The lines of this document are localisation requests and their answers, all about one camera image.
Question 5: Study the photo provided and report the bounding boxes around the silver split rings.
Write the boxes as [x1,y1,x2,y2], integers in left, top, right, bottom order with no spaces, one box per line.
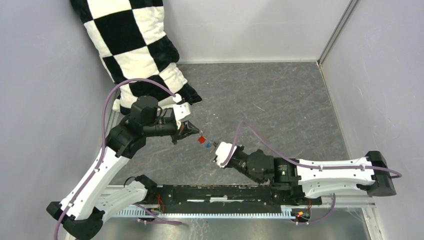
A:
[198,130,215,145]

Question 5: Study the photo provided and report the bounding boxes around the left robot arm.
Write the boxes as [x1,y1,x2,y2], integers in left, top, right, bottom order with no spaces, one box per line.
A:
[46,95,200,240]

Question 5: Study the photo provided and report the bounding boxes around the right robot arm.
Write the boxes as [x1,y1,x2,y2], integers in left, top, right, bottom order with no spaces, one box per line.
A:
[214,142,396,204]

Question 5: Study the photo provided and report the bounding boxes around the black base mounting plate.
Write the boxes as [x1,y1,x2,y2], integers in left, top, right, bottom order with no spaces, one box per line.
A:
[137,184,322,214]

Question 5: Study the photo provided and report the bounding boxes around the black white checkered pillow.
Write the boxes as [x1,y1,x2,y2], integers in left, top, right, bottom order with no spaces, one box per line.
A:
[70,0,202,115]

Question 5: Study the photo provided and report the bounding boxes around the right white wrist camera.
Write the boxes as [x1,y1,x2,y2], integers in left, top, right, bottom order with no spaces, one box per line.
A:
[214,142,237,168]

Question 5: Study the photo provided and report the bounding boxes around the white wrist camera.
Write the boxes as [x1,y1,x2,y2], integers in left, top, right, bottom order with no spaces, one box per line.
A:
[214,142,237,168]
[171,93,191,129]

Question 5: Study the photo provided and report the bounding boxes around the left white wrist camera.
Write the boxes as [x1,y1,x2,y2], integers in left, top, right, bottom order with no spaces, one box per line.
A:
[171,93,191,129]

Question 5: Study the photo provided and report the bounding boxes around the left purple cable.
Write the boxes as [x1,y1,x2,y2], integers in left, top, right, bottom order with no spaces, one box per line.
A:
[53,78,185,240]

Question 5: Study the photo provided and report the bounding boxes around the white slotted cable duct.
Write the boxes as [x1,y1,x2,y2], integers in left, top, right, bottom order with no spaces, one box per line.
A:
[114,206,295,220]

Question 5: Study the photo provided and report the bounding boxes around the aluminium frame rail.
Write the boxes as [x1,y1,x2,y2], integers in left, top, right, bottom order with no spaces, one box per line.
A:
[316,0,360,69]

